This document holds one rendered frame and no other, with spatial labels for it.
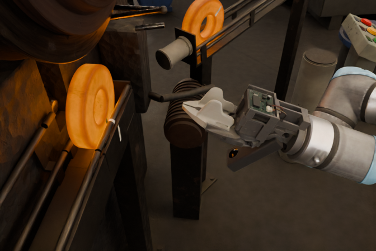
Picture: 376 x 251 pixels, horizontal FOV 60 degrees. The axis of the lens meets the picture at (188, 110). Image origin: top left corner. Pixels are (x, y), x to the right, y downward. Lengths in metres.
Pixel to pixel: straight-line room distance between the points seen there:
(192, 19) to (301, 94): 0.59
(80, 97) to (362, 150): 0.49
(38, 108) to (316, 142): 0.46
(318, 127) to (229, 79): 1.44
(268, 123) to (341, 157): 0.15
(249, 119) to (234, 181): 0.91
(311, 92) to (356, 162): 0.69
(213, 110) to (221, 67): 1.56
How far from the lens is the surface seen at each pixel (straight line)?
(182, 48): 0.90
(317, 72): 1.25
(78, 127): 0.57
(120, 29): 0.76
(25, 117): 0.56
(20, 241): 0.55
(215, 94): 0.58
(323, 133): 0.60
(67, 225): 0.52
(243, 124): 0.56
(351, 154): 0.63
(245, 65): 2.15
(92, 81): 0.58
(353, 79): 0.78
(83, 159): 0.65
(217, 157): 1.52
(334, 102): 0.77
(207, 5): 0.94
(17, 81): 0.53
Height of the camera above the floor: 1.13
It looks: 40 degrees down
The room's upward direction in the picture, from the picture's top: straight up
